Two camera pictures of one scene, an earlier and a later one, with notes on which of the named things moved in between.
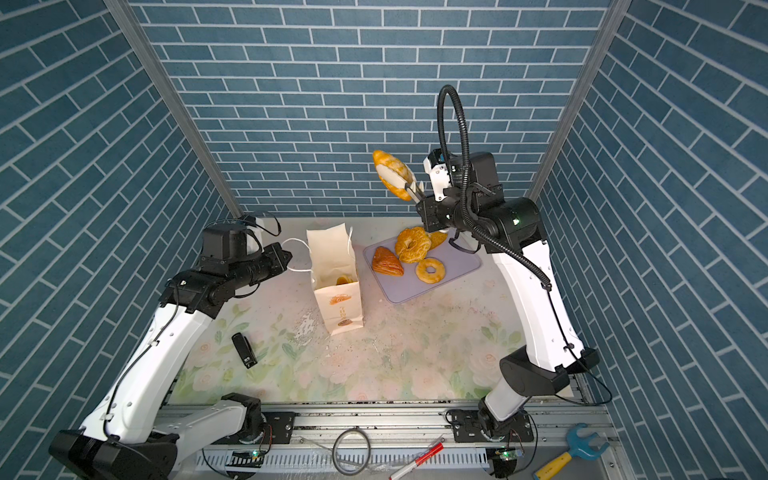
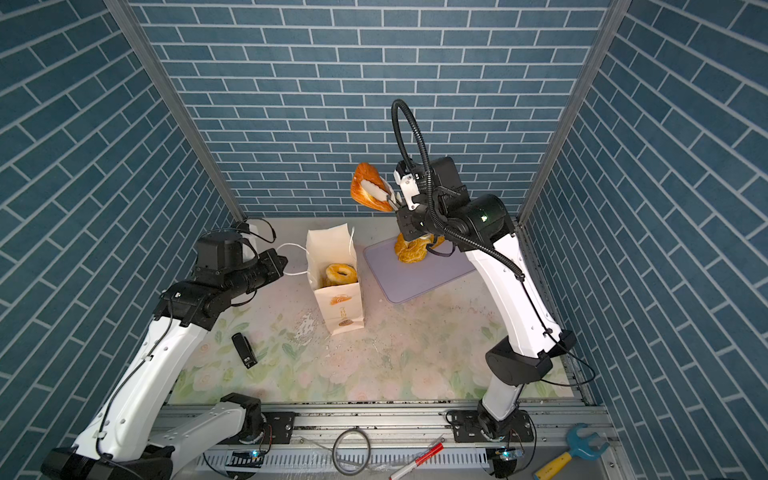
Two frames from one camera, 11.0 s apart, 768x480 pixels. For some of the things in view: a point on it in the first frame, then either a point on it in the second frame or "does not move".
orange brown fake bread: (385, 262) to (368, 187)
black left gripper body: (270, 264) does not move
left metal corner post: (126, 18) does not move
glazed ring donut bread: (429, 277) to (339, 273)
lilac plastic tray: (403, 287) does not move
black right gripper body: (444, 213) to (417, 221)
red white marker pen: (432, 451) does not move
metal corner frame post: (614, 15) does not move
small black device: (243, 346) does not move
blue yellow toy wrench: (586, 449) does not move
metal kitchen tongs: (416, 192) to (392, 198)
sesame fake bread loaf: (437, 238) does not move
